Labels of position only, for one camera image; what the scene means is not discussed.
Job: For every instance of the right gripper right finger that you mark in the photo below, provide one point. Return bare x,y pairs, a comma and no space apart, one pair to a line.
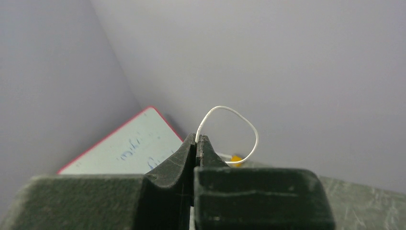
267,198

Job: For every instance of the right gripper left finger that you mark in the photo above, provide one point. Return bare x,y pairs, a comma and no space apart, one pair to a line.
158,200

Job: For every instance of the yellow small block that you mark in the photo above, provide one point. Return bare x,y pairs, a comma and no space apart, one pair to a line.
235,158

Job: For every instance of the pink-framed whiteboard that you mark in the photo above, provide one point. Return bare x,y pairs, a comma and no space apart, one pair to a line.
136,147

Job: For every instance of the white marker pen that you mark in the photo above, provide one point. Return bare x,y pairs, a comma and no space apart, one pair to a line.
225,157

